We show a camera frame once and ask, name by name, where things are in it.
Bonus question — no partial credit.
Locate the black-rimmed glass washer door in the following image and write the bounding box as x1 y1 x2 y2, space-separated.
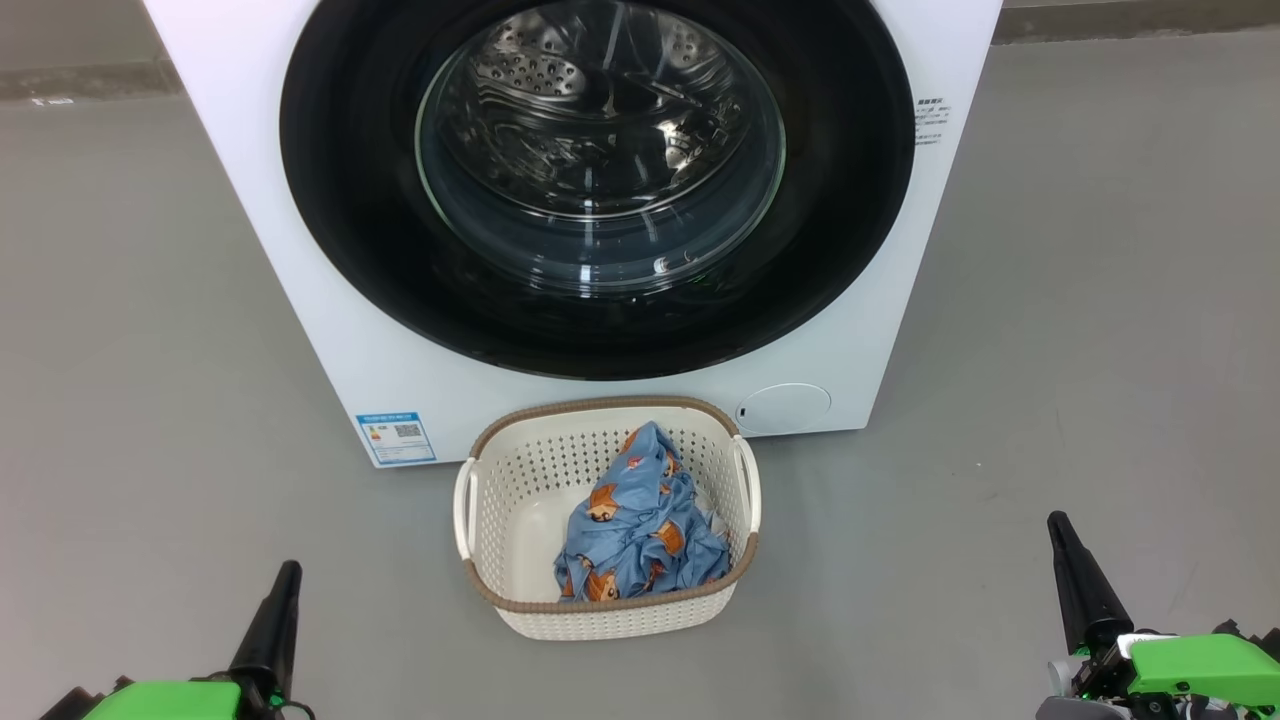
280 0 916 381

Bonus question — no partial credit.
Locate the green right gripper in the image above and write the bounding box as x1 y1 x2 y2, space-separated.
1035 511 1280 720

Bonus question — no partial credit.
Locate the white front-load washing machine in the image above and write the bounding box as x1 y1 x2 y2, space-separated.
143 0 1004 469

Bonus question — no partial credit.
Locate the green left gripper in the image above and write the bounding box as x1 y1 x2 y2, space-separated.
40 560 303 720

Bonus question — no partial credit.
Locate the round white filter cover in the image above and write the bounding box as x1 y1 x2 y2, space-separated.
735 383 833 438

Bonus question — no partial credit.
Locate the blue energy label sticker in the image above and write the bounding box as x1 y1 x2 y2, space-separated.
355 410 438 468

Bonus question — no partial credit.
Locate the small printed text label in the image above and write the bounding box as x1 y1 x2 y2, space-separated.
913 97 951 148

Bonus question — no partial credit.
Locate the cream perforated laundry basket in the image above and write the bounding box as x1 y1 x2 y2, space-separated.
453 396 763 642

